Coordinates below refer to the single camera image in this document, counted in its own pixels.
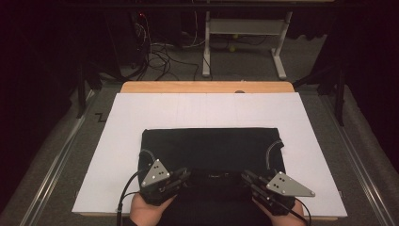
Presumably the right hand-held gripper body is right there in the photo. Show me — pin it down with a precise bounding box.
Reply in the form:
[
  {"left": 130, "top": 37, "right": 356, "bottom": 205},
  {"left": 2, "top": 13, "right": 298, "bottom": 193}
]
[{"left": 262, "top": 170, "right": 316, "bottom": 217}]

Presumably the black stand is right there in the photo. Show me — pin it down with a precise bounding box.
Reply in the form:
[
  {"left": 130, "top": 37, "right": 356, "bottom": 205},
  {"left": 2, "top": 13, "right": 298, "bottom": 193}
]
[
  {"left": 75, "top": 60, "right": 104, "bottom": 120},
  {"left": 293, "top": 60, "right": 346, "bottom": 127}
]

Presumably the person's left hand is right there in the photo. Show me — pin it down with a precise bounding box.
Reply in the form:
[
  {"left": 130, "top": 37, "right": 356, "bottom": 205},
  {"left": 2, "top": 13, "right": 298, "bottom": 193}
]
[{"left": 129, "top": 192, "right": 177, "bottom": 226}]

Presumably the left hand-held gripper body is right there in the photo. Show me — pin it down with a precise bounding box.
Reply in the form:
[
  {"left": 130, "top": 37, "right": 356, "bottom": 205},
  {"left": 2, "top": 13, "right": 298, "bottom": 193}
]
[{"left": 139, "top": 158, "right": 177, "bottom": 207}]

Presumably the tangle of floor cables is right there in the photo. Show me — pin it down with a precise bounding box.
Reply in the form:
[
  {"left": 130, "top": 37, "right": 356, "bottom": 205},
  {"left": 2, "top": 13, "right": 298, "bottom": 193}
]
[{"left": 133, "top": 12, "right": 201, "bottom": 82}]

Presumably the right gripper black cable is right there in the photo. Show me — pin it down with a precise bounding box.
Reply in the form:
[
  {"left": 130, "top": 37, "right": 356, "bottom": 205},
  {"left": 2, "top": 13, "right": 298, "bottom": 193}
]
[{"left": 276, "top": 197, "right": 312, "bottom": 226}]

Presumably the white board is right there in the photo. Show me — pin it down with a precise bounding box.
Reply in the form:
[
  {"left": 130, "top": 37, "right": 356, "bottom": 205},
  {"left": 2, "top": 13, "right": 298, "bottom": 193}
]
[{"left": 72, "top": 91, "right": 348, "bottom": 218}]

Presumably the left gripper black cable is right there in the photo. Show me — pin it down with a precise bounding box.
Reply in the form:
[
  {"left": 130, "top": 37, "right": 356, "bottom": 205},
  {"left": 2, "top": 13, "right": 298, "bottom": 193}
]
[{"left": 116, "top": 169, "right": 149, "bottom": 226}]

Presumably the wooden table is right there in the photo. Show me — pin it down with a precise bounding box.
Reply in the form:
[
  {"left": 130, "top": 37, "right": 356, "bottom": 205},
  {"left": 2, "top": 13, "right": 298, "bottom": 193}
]
[{"left": 79, "top": 80, "right": 339, "bottom": 222}]

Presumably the white metal stand frame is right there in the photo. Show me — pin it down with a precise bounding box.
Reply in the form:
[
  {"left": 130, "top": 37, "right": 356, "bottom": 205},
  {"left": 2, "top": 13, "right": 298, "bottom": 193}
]
[{"left": 201, "top": 10, "right": 294, "bottom": 80}]

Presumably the person's right hand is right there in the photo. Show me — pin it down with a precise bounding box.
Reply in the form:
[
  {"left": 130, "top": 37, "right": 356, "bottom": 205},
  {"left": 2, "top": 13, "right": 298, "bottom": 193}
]
[{"left": 253, "top": 197, "right": 308, "bottom": 226}]

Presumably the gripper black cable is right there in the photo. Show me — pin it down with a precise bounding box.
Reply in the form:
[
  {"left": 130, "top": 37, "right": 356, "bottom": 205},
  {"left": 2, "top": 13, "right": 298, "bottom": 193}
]
[
  {"left": 276, "top": 197, "right": 312, "bottom": 226},
  {"left": 116, "top": 169, "right": 149, "bottom": 226}
]

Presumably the black knitted vest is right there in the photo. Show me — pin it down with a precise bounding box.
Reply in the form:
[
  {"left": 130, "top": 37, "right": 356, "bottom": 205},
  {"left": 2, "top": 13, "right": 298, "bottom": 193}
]
[{"left": 136, "top": 126, "right": 287, "bottom": 226}]

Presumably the metal floor rail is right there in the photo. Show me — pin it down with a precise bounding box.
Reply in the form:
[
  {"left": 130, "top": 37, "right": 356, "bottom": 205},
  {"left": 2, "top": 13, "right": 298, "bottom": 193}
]
[
  {"left": 319, "top": 93, "right": 397, "bottom": 226},
  {"left": 18, "top": 89, "right": 96, "bottom": 226}
]

